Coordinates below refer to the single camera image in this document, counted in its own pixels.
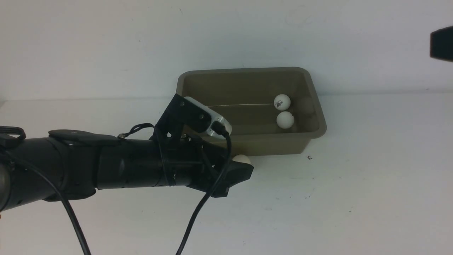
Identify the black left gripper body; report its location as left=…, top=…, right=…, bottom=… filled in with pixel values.
left=152, top=133, right=233, bottom=197

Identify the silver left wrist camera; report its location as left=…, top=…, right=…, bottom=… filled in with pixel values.
left=156, top=93, right=233, bottom=138

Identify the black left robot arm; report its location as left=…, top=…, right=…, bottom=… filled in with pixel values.
left=1, top=126, right=230, bottom=210

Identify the plain white ping-pong ball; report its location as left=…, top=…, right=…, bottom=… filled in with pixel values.
left=232, top=154, right=251, bottom=165

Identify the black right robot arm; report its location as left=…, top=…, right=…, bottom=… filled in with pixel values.
left=429, top=26, right=453, bottom=62

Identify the white ping-pong ball in bin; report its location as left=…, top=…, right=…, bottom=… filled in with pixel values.
left=276, top=111, right=295, bottom=129

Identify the tan plastic bin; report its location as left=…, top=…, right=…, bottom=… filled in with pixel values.
left=176, top=67, right=327, bottom=157

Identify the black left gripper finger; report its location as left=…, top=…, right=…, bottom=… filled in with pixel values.
left=223, top=161, right=254, bottom=190

